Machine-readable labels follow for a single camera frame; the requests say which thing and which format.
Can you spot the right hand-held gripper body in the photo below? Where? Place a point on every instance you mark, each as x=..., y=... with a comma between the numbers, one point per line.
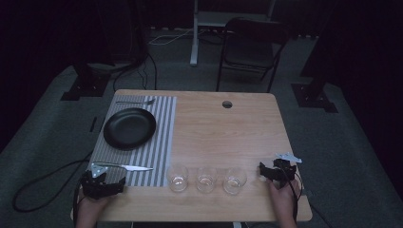
x=285, y=172

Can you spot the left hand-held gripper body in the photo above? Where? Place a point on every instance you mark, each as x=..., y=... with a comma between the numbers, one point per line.
x=95, y=186

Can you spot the person's left hand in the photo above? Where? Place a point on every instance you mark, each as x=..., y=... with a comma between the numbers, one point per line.
x=87, y=210

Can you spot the person's right hand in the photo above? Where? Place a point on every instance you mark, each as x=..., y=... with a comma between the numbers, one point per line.
x=285, y=202

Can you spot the silver table knife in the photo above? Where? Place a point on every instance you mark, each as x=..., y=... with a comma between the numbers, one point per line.
x=133, y=167

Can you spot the clear drinking glass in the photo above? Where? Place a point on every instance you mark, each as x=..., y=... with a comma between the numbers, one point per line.
x=206, y=181
x=234, y=182
x=177, y=180

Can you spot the grey striped placemat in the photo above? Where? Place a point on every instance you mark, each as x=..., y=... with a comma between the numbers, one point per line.
x=158, y=152

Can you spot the black round plate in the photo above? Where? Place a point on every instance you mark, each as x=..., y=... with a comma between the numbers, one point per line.
x=130, y=128

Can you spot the black stand with base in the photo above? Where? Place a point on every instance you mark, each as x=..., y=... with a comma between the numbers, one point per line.
x=87, y=87
x=313, y=96

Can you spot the silver fork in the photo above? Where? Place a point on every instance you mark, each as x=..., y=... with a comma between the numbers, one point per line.
x=134, y=102

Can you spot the black folding chair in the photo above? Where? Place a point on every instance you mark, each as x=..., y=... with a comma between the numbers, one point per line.
x=250, y=52

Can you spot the white metal desk frame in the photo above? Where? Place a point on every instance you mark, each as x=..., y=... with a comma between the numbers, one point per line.
x=194, y=47

